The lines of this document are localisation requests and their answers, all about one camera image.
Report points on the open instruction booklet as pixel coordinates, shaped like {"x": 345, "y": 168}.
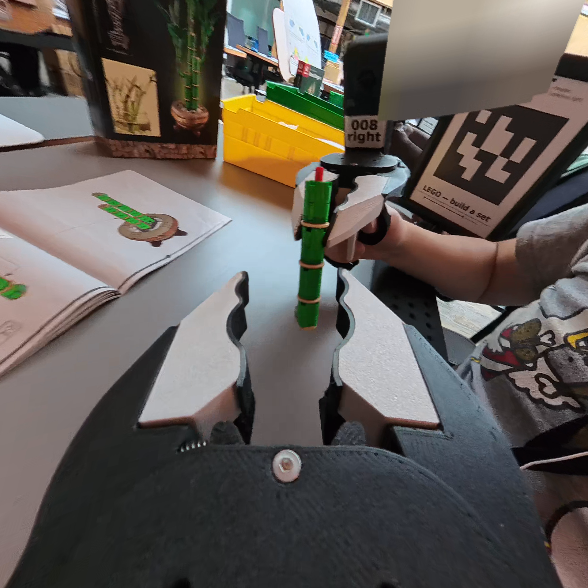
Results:
{"x": 92, "y": 243}

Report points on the person's grey printed shirt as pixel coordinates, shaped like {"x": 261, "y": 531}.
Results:
{"x": 551, "y": 349}

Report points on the black bamboo-print product box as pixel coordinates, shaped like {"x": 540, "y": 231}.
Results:
{"x": 151, "y": 78}

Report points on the green toy bamboo stalk red-tipped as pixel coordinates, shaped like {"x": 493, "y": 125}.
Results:
{"x": 312, "y": 257}

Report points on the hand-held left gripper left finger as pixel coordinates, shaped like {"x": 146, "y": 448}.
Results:
{"x": 197, "y": 363}

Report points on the black framed marker sign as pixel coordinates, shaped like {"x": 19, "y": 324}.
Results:
{"x": 500, "y": 147}

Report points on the white flat object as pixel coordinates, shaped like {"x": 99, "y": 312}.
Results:
{"x": 16, "y": 131}

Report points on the white standing board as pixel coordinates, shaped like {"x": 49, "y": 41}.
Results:
{"x": 301, "y": 32}

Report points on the green plastic bin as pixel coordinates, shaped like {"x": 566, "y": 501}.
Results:
{"x": 303, "y": 99}

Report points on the person's right forearm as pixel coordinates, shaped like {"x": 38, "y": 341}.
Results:
{"x": 459, "y": 266}

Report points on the person's right hand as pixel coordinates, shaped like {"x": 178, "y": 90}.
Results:
{"x": 390, "y": 246}

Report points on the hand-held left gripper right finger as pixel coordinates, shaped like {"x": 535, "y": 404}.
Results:
{"x": 381, "y": 363}

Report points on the yellow plastic bin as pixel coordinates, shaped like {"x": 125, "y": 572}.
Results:
{"x": 271, "y": 138}

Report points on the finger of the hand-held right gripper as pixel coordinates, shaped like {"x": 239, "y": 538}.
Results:
{"x": 298, "y": 206}
{"x": 360, "y": 211}

